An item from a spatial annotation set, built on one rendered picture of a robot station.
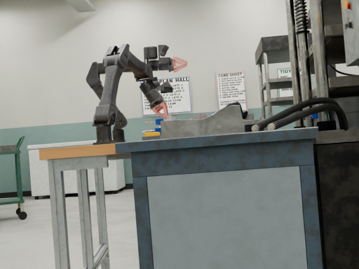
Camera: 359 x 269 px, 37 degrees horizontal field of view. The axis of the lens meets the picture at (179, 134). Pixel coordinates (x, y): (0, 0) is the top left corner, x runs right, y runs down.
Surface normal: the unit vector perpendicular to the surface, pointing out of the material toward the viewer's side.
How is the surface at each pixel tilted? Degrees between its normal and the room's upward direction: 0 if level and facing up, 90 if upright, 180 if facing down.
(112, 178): 90
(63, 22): 90
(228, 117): 90
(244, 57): 90
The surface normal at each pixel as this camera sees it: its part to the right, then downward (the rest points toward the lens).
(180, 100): -0.07, -0.01
